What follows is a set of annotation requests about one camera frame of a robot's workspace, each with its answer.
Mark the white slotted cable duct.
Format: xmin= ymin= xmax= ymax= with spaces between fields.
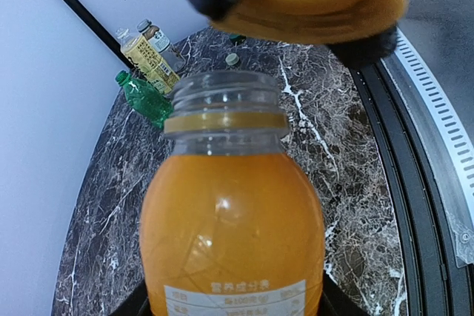
xmin=384 ymin=30 xmax=474 ymax=228

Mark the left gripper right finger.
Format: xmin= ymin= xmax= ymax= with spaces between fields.
xmin=318 ymin=272 xmax=368 ymax=316

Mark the yellow tea bottle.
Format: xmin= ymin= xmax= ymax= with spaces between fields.
xmin=116 ymin=28 xmax=180 ymax=95

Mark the coffee latte bottle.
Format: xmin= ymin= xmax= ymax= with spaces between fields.
xmin=136 ymin=19 xmax=186 ymax=73

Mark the cream bottle cap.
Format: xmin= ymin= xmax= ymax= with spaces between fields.
xmin=225 ymin=53 xmax=240 ymax=66

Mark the right black frame post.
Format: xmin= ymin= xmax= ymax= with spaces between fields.
xmin=62 ymin=0 xmax=133 ymax=69

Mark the green bottle cap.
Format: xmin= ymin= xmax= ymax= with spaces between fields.
xmin=229 ymin=33 xmax=247 ymax=44

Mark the orange drink bottle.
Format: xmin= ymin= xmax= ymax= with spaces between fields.
xmin=139 ymin=71 xmax=325 ymax=315

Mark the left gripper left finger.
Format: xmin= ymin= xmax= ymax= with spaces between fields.
xmin=110 ymin=281 xmax=150 ymax=316

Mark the tan orange bottle cap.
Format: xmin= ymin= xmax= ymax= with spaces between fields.
xmin=211 ymin=0 xmax=408 ymax=44

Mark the black front rail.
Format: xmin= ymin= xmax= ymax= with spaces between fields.
xmin=350 ymin=63 xmax=473 ymax=315

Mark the green soda bottle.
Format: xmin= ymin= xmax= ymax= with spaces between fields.
xmin=116 ymin=70 xmax=173 ymax=129

